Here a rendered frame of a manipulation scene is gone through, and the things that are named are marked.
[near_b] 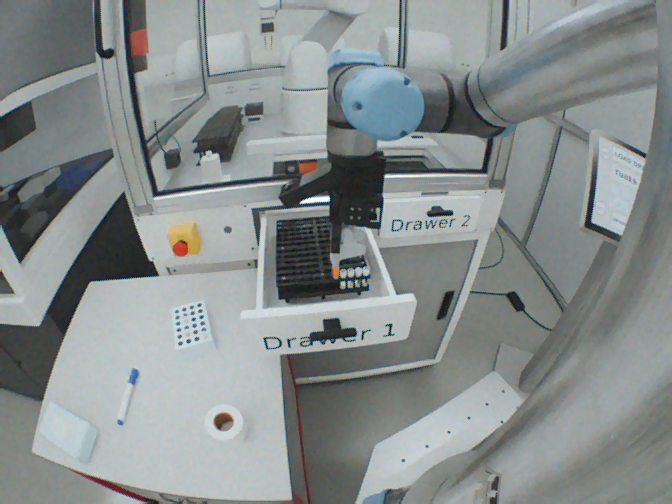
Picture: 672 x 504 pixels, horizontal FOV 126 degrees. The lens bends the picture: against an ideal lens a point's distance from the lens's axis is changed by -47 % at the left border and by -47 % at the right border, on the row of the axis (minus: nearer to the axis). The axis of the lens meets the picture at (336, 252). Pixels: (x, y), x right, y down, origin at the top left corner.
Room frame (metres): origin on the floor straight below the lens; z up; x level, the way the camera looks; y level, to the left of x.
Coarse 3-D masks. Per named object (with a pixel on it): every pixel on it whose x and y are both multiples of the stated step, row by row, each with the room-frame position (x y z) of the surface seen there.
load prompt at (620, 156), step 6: (612, 150) 0.65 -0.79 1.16; (618, 150) 0.65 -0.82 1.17; (612, 156) 0.64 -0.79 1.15; (618, 156) 0.64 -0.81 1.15; (624, 156) 0.63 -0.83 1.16; (630, 156) 0.63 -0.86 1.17; (618, 162) 0.63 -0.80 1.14; (624, 162) 0.62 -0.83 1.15; (630, 162) 0.61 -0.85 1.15; (636, 162) 0.61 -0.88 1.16; (642, 162) 0.60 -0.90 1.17; (630, 168) 0.60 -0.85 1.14; (636, 168) 0.60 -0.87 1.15; (642, 168) 0.59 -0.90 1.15
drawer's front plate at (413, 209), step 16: (384, 208) 0.67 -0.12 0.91; (400, 208) 0.68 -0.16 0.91; (416, 208) 0.69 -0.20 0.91; (448, 208) 0.70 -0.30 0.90; (464, 208) 0.71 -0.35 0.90; (480, 208) 0.72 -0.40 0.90; (384, 224) 0.67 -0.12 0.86; (400, 224) 0.68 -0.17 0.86; (448, 224) 0.70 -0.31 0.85; (464, 224) 0.71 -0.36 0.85
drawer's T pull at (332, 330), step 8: (328, 320) 0.33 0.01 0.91; (336, 320) 0.33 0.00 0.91; (328, 328) 0.31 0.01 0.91; (336, 328) 0.31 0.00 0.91; (344, 328) 0.31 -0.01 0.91; (352, 328) 0.31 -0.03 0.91; (312, 336) 0.29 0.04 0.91; (320, 336) 0.29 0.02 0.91; (328, 336) 0.30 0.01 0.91; (336, 336) 0.30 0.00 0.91; (344, 336) 0.30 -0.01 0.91; (352, 336) 0.30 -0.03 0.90
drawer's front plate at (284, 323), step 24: (264, 312) 0.33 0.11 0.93; (288, 312) 0.33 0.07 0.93; (312, 312) 0.33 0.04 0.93; (336, 312) 0.33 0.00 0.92; (360, 312) 0.34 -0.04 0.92; (384, 312) 0.35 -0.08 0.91; (408, 312) 0.35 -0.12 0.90; (264, 336) 0.32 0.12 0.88; (288, 336) 0.32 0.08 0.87; (360, 336) 0.34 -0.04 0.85
